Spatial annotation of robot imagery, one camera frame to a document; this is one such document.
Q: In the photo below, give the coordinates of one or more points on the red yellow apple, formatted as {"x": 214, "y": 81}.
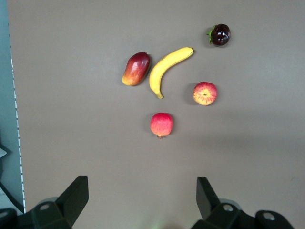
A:
{"x": 205, "y": 93}

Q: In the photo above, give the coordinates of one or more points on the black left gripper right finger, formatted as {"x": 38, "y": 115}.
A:
{"x": 214, "y": 214}

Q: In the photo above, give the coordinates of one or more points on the dark purple mangosteen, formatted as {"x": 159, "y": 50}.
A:
{"x": 221, "y": 34}

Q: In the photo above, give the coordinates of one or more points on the yellow banana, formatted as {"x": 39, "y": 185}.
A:
{"x": 157, "y": 74}

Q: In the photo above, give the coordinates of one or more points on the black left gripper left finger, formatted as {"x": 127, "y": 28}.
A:
{"x": 66, "y": 207}

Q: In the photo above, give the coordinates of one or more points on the red yellow mango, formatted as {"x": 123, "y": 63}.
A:
{"x": 137, "y": 69}

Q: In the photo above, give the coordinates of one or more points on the red pomegranate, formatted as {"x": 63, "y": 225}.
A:
{"x": 161, "y": 124}

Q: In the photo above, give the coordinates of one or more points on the white dashed edge tape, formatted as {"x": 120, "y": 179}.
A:
{"x": 17, "y": 119}

